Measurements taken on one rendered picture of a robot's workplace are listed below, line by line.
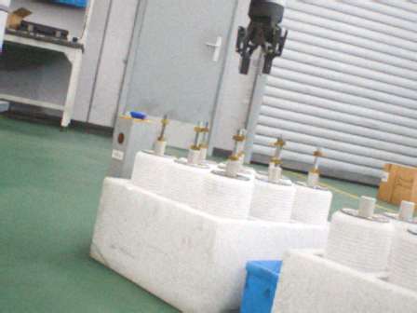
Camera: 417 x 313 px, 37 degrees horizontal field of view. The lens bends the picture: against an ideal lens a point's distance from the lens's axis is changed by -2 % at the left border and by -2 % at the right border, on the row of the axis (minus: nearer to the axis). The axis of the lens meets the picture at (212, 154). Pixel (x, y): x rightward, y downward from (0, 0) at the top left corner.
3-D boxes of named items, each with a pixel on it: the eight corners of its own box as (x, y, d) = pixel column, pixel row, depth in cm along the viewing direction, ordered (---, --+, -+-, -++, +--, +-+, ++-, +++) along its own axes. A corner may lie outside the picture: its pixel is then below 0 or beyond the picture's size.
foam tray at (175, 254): (197, 321, 108) (218, 221, 108) (88, 255, 138) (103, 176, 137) (335, 310, 134) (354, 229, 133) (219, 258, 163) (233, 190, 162)
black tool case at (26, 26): (17, 33, 558) (19, 22, 557) (63, 44, 572) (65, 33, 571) (18, 31, 526) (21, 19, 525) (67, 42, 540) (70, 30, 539)
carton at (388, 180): (408, 203, 519) (416, 169, 518) (422, 208, 496) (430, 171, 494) (376, 197, 514) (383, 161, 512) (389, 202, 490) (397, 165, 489)
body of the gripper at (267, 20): (293, 6, 132) (285, 49, 133) (267, 6, 139) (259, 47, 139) (268, -5, 128) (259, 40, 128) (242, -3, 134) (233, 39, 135)
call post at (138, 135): (107, 249, 148) (132, 119, 146) (92, 240, 153) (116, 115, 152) (132, 250, 153) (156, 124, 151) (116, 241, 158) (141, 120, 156)
